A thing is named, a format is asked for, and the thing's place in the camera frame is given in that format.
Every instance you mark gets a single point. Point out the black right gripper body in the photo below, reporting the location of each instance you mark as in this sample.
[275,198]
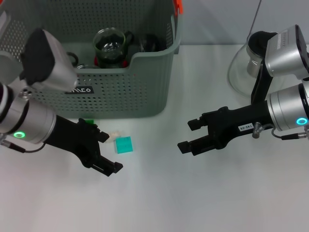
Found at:
[231,123]

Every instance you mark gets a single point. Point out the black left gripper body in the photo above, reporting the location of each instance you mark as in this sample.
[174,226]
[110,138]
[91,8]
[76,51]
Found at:
[77,137]

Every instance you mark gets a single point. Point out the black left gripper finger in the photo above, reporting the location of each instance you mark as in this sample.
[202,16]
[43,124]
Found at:
[108,168]
[103,137]

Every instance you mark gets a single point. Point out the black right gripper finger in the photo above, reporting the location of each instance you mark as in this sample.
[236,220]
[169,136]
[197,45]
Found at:
[195,125]
[200,146]

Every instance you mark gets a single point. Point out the white studded toy brick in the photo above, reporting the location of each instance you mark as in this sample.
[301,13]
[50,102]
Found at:
[116,133]

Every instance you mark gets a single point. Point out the cyan sloped toy brick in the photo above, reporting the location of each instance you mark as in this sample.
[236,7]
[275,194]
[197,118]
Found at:
[123,145]

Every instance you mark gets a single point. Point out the glass teacup with black holder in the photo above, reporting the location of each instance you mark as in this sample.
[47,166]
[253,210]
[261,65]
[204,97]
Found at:
[109,43]
[148,43]
[111,64]
[84,65]

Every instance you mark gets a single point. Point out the red sloped toy brick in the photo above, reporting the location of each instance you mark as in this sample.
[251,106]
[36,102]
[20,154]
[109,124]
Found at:
[124,63]

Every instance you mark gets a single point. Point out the grey perforated plastic storage bin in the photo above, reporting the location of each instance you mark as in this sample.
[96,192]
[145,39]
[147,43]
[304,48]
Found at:
[132,96]

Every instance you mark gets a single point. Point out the green toy brick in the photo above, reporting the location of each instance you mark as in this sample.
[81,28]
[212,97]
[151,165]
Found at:
[90,120]

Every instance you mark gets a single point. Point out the dark clay teapot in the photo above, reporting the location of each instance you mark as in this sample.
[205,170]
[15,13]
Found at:
[73,58]

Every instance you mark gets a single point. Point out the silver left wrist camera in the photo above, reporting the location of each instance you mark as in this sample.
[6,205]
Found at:
[48,62]

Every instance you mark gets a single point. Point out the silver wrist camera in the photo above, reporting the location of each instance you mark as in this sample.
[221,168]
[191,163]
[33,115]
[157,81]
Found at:
[287,55]
[48,62]

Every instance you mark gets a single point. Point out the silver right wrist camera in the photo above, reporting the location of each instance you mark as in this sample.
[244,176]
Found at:
[287,55]

